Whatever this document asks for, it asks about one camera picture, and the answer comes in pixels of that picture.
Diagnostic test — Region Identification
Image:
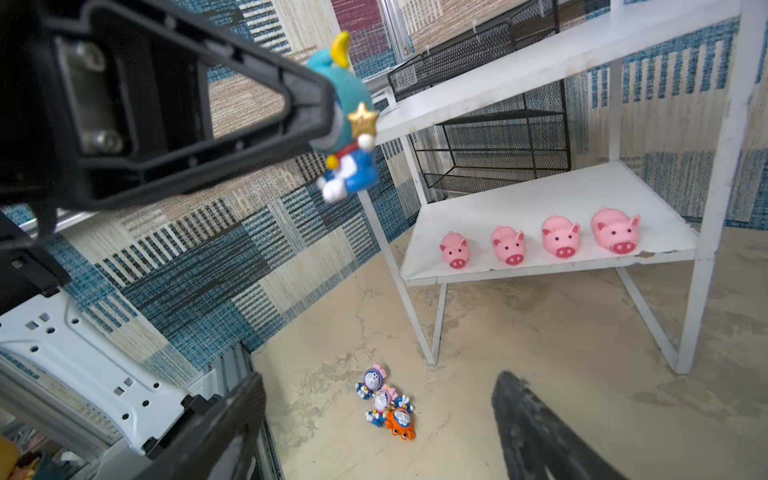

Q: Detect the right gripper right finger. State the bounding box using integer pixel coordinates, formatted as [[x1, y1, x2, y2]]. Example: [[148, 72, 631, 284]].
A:
[[491, 371, 624, 479]]

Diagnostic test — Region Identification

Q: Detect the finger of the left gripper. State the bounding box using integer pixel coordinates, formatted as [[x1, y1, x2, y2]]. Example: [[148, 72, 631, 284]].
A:
[[1, 1, 335, 210]]

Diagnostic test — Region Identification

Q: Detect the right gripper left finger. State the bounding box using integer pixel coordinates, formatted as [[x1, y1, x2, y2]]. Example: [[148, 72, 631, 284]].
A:
[[137, 373, 267, 479]]

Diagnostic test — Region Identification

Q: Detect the orange crab Doraemon figure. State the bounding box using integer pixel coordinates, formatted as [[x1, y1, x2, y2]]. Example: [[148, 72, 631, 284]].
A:
[[384, 407, 416, 441]]

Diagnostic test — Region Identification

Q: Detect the pink rubber pig toy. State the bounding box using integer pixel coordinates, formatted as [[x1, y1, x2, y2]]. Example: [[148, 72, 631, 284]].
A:
[[541, 215, 581, 259], [491, 226, 526, 266], [591, 208, 641, 255], [440, 231, 470, 269]]

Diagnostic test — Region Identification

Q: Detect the teal hooded Doraemon figure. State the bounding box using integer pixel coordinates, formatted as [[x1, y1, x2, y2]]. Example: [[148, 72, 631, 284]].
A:
[[307, 31, 379, 204]]

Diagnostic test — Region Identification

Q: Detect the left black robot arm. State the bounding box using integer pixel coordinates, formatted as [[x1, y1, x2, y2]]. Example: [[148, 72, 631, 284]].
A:
[[1, 1, 335, 457]]

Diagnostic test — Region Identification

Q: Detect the white two-tier metal shelf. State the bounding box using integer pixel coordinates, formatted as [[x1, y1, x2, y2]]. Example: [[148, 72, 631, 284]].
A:
[[359, 1, 767, 375]]

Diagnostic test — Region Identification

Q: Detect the pink hooded Doraemon figure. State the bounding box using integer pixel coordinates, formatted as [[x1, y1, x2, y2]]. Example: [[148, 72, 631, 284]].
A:
[[365, 386, 414, 427]]

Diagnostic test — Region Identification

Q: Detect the purple hooded Doraemon figure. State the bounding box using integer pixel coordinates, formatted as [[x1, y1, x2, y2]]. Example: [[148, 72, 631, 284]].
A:
[[355, 363, 387, 400]]

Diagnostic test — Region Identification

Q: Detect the black mesh wire shelf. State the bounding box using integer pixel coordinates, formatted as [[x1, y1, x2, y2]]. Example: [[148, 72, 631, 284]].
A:
[[387, 1, 572, 201]]

